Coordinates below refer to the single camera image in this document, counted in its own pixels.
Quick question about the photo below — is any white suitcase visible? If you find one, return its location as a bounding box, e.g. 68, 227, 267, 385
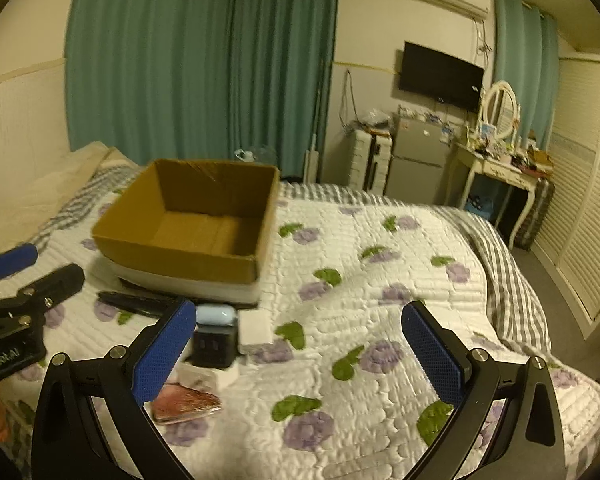
347, 129, 392, 195

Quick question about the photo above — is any small black box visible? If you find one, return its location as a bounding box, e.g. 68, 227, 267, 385
185, 325, 238, 370

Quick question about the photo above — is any white louvered wardrobe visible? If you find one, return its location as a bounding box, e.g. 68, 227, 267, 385
532, 53, 600, 339

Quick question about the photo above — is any white plug charger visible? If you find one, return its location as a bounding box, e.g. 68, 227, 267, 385
175, 362, 239, 392

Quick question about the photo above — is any teal window curtain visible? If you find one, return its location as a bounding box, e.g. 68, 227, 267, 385
65, 0, 337, 177

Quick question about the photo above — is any teal side curtain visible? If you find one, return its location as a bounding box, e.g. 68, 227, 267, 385
493, 0, 559, 148

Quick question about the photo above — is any black wall television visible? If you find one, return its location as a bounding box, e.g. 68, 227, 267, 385
398, 41, 484, 113

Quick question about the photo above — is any white charger adapter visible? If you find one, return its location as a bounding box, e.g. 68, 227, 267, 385
237, 309, 273, 348

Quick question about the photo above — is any white mop handle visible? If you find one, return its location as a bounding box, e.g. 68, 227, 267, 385
303, 58, 325, 184

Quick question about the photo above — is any oval white mirror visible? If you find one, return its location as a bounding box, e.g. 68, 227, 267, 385
478, 80, 521, 141

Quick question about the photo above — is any black remote control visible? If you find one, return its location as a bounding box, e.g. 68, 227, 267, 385
97, 292, 178, 318

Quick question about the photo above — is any light blue earbuds case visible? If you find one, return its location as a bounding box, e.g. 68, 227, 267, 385
196, 304, 237, 326

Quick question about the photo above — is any brown cardboard box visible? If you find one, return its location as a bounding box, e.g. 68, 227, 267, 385
92, 159, 279, 304

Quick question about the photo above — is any red rose pattern wallet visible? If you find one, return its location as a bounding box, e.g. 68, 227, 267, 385
150, 384, 222, 425

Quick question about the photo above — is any grey checked bed sheet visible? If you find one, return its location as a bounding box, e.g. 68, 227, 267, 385
29, 164, 552, 356

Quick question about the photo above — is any blue waste basket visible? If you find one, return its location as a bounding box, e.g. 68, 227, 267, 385
465, 195, 494, 220

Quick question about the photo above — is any grey mini fridge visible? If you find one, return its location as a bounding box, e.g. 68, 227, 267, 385
385, 117, 451, 205

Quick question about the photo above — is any beige pillow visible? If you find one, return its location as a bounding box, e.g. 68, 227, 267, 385
0, 142, 142, 252

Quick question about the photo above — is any clear water jug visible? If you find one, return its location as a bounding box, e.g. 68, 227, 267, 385
234, 146, 277, 166

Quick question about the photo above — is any white dressing table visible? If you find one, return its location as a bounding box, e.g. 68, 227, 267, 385
439, 142, 555, 250

